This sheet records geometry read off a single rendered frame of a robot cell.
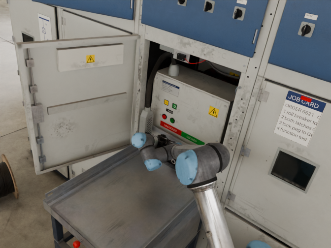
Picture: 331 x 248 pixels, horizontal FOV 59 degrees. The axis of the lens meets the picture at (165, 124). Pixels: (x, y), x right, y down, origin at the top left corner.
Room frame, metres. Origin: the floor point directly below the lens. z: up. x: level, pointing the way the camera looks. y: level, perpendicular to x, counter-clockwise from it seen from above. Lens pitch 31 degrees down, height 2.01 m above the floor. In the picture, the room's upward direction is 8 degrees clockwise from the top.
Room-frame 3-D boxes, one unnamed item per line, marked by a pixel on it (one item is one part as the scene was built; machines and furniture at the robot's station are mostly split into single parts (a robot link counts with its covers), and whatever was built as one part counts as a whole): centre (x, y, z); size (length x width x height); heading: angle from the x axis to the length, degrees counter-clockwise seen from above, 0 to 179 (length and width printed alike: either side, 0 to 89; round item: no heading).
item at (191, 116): (1.45, -0.10, 1.15); 0.48 x 0.01 x 0.48; 55
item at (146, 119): (1.51, 0.11, 1.09); 0.08 x 0.05 x 0.17; 145
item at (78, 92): (1.43, 0.45, 1.21); 0.63 x 0.07 x 0.74; 130
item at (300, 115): (1.07, -0.53, 1.47); 0.15 x 0.01 x 0.21; 56
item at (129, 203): (1.14, 0.12, 0.82); 0.68 x 0.62 x 0.06; 146
